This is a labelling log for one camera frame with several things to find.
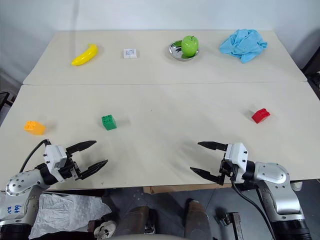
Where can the dark object at edge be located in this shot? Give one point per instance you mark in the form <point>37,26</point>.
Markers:
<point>4,98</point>

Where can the white crumpled object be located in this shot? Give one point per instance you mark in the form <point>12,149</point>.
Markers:
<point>105,228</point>

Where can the yellow toy banana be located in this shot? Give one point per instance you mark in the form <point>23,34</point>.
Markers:
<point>85,55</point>

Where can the green apple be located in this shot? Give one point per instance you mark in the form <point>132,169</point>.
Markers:
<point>189,46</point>

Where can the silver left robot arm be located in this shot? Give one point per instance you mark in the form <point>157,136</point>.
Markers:
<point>22,183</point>

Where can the shiny metal bowl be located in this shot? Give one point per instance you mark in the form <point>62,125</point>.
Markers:
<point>176,51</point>

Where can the orange toy brick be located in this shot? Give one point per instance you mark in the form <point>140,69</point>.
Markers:
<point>34,127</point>

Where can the dark rounded foot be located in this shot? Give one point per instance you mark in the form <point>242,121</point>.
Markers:
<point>197,220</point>
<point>136,221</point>

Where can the small white printed box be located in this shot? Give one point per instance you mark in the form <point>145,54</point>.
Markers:
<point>130,53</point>

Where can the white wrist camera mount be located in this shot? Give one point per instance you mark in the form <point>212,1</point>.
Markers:
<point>53,158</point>
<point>237,157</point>

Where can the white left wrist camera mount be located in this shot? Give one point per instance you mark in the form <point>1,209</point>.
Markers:
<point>53,158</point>

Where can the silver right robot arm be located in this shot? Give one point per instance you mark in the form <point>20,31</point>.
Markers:
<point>280,190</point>

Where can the dark rounded right foot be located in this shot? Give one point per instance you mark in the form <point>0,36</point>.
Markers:
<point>197,220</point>

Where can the red toy brick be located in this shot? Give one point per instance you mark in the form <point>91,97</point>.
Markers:
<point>260,115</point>

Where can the black metal clamp stand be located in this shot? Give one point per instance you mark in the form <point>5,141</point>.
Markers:
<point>231,221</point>

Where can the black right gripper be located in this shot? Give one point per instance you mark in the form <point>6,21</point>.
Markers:
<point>228,170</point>

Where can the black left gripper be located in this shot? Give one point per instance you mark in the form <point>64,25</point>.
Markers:
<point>68,168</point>

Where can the crumpled white plastic sheet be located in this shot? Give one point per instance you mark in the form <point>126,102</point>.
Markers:
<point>67,212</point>

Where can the green toy brick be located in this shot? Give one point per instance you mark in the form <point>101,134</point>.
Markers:
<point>109,122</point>

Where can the dark rounded left foot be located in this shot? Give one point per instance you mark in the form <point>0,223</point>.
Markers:
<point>136,221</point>

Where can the light blue crumpled cloth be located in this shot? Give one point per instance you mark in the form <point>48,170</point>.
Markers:
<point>243,46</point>

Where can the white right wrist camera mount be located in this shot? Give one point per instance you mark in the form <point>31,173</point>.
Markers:
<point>237,157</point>

